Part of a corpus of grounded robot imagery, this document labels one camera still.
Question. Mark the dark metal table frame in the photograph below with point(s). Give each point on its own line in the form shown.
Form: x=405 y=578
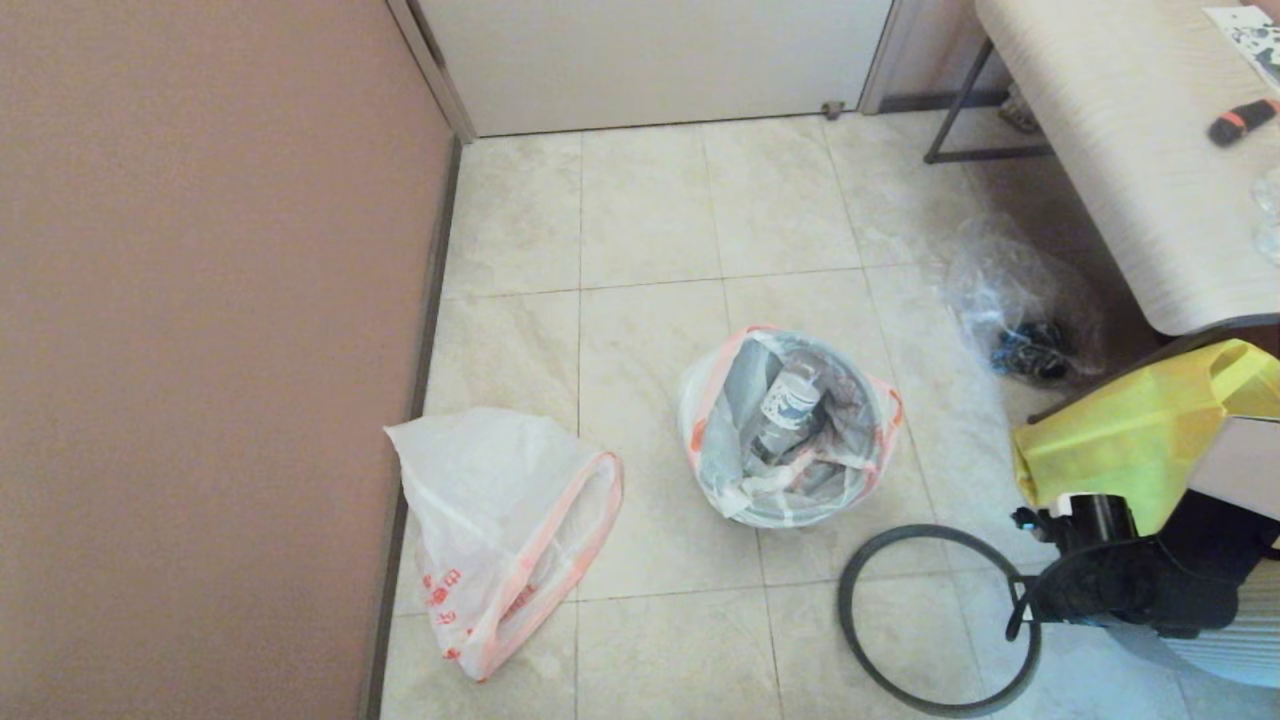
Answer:
x=985 y=154

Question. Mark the white ribbed cylinder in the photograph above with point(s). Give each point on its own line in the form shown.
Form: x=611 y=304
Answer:
x=1230 y=655

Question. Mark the light grey door frame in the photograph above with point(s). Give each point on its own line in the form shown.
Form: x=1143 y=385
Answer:
x=430 y=60

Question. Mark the small grey floor item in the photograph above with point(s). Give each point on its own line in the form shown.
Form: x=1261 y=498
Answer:
x=1020 y=112

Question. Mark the plastic bottle blue-white label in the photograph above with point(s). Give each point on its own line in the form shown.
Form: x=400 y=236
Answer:
x=790 y=405

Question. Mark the empty white red-print trash bag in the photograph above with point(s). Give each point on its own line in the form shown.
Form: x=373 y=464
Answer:
x=490 y=500

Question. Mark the black orange marker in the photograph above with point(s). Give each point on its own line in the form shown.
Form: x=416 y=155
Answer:
x=1240 y=122

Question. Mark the small metal door stop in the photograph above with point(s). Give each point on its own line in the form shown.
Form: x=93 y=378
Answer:
x=832 y=110

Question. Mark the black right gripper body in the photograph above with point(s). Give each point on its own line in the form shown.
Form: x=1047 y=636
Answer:
x=1130 y=590

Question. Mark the clear crumpled plastic item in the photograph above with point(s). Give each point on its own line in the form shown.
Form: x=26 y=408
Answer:
x=1268 y=215

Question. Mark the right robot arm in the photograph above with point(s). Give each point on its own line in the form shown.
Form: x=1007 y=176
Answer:
x=1230 y=545

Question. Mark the clear plastic bag dark contents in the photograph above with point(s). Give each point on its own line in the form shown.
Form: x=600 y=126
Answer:
x=1010 y=290

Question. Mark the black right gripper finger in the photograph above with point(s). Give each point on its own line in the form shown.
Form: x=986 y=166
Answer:
x=1020 y=620
x=1028 y=590

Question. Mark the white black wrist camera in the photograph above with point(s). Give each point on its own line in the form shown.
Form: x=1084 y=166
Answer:
x=1095 y=518

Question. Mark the white black-print paper sheet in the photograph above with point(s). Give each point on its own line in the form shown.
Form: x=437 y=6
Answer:
x=1255 y=40

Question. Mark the white door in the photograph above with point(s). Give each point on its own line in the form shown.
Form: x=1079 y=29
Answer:
x=650 y=60

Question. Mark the yellow non-woven tote bag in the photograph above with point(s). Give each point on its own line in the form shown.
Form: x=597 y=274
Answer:
x=1120 y=440

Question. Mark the white red-print trash bag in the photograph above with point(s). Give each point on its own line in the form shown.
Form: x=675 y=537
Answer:
x=720 y=440
x=490 y=500

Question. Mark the light wood-grain table top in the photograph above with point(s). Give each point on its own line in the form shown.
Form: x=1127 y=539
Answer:
x=1130 y=150

